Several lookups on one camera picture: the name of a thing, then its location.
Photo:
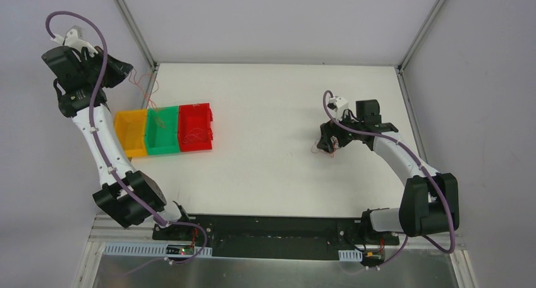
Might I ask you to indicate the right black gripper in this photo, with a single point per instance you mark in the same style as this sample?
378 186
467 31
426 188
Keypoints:
335 134

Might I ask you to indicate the controller circuit board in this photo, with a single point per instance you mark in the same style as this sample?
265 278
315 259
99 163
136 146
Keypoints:
179 250
372 260

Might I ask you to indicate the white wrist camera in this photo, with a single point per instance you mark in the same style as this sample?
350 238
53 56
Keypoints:
73 39
338 107

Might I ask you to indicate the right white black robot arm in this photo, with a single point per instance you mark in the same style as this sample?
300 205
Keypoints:
429 204

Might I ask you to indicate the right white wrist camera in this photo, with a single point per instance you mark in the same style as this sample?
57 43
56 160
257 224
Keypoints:
338 107

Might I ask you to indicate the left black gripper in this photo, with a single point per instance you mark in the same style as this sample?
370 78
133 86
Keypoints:
110 68

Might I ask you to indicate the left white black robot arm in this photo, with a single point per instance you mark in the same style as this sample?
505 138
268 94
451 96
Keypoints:
127 195

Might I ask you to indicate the left white slotted cable duct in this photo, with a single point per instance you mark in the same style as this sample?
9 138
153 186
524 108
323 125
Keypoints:
149 250

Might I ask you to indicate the aluminium frame rail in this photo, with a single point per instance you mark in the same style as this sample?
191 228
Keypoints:
105 229

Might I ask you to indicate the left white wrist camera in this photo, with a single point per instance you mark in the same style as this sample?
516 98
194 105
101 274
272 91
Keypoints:
73 39

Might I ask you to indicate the right controller circuit board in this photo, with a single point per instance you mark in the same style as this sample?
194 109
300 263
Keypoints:
372 260

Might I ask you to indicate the left controller circuit board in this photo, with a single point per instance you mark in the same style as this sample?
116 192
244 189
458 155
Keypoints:
179 250

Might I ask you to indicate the yellow plastic bin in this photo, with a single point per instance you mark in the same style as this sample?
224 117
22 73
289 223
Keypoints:
130 129

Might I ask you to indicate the red plastic bin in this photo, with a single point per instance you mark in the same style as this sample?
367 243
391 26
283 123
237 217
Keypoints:
194 127

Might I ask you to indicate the green plastic bin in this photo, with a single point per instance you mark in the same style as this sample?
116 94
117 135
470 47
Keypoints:
161 133

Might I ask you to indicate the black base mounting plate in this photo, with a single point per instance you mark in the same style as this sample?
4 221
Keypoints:
293 238

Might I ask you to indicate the right white slotted cable duct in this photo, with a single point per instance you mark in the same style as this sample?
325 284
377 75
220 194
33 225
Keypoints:
352 255

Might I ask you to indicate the white slotted cable duct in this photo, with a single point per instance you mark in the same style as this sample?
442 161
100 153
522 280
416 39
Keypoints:
149 250
352 255

